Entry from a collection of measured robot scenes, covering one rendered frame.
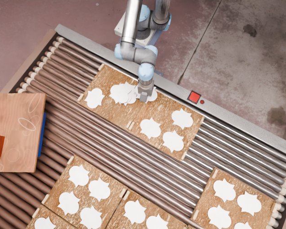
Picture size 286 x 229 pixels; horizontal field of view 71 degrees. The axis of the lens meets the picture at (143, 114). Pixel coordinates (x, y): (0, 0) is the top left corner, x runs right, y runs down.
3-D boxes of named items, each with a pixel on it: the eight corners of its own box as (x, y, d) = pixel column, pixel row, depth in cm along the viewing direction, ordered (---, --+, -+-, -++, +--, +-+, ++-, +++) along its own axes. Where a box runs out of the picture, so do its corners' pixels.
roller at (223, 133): (57, 42, 162) (54, 39, 157) (294, 169, 134) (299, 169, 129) (53, 47, 161) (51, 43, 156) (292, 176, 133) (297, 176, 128)
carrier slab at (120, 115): (104, 64, 151) (103, 63, 149) (152, 89, 145) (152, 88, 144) (77, 103, 143) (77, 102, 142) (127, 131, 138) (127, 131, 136)
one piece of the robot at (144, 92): (133, 92, 109) (135, 102, 125) (149, 96, 108) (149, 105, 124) (139, 72, 112) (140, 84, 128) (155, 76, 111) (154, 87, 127)
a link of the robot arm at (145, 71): (155, 62, 99) (152, 78, 97) (154, 72, 110) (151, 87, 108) (139, 59, 100) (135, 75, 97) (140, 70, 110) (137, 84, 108)
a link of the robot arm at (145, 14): (134, 14, 150) (134, 1, 137) (152, 17, 150) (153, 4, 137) (131, 28, 148) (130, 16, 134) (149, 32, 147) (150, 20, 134)
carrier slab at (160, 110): (152, 89, 145) (152, 88, 144) (204, 116, 139) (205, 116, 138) (127, 131, 138) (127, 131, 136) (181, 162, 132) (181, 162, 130)
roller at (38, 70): (38, 67, 156) (35, 64, 152) (281, 204, 128) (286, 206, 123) (34, 72, 155) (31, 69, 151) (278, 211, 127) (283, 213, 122)
